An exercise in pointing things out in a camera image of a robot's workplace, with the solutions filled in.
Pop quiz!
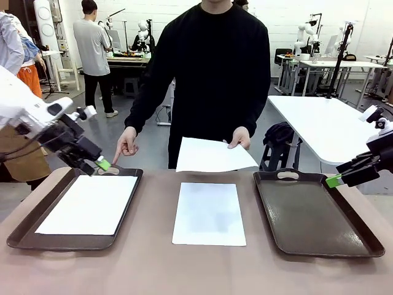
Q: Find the white-backed desk monitor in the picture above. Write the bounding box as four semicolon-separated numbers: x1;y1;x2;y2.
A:
324;34;339;57

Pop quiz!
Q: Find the person's right hand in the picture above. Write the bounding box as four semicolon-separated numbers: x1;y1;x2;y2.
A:
112;125;139;165

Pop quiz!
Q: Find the black tripod pole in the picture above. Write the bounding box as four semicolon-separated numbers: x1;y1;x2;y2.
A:
325;22;354;100

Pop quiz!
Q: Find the person's black-sleeved left forearm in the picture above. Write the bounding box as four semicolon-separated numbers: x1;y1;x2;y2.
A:
238;92;271;139

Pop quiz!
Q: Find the black office chair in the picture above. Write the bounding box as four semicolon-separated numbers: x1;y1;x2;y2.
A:
274;47;294;93

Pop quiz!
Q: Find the white standing air conditioner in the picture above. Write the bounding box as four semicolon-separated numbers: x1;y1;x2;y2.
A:
33;0;60;53

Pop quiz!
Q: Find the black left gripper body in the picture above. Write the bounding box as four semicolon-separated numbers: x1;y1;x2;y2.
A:
39;117;84;154

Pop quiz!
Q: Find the grey computer monitor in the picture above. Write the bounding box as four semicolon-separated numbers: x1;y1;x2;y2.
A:
109;29;123;52

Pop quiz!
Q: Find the long white desk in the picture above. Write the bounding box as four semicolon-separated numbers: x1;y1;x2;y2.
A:
288;60;388;107

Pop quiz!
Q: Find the white humanoid robot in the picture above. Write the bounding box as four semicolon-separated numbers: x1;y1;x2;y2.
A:
131;20;154;52

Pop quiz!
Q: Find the person in brown apron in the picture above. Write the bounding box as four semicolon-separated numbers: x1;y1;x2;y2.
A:
0;9;52;191

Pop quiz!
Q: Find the person's torso in black sweater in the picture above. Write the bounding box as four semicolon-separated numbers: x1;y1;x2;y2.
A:
144;0;271;170

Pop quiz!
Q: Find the brown plastic serving tray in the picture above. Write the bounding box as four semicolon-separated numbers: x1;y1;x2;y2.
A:
6;165;144;253
253;168;386;258

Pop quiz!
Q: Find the person's black-sleeved right forearm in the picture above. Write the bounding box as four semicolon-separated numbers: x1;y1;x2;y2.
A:
124;88;160;135

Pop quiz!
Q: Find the large white table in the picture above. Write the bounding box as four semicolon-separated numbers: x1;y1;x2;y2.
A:
267;95;380;170

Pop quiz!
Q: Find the person in grey t-shirt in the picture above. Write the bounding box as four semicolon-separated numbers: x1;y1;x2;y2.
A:
72;0;119;119

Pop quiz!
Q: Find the person's left hand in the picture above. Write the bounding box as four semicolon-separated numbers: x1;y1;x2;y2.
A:
227;125;252;151

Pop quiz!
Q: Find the person in orange trousers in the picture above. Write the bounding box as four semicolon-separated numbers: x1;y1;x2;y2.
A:
14;23;47;99

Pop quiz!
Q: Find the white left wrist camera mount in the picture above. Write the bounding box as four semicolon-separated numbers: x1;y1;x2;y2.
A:
69;105;98;123

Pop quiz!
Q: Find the black cloth bundle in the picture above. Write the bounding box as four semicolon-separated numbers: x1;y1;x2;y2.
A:
263;122;303;148

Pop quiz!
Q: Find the white A4 paper stack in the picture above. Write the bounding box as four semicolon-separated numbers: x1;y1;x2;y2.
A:
171;182;247;247
34;175;139;236

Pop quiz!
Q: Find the white A4 paper sheet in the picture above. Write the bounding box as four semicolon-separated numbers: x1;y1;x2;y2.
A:
175;136;260;173

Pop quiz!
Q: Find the wooden-topped workbench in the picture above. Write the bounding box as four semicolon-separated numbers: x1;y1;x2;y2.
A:
106;50;176;127

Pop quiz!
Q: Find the grey plastic step stool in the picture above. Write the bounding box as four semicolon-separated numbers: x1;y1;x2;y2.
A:
123;77;141;99

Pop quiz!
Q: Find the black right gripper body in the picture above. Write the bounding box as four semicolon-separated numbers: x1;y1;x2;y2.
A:
370;141;393;175

